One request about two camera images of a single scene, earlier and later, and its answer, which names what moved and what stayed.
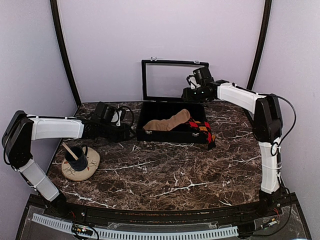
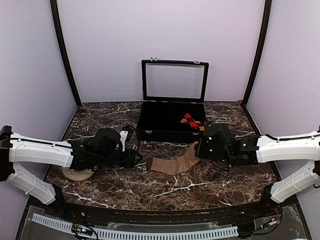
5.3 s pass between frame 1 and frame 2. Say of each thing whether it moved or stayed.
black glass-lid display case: stayed
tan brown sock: moved
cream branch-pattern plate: stayed
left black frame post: stayed
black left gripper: moved
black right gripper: moved
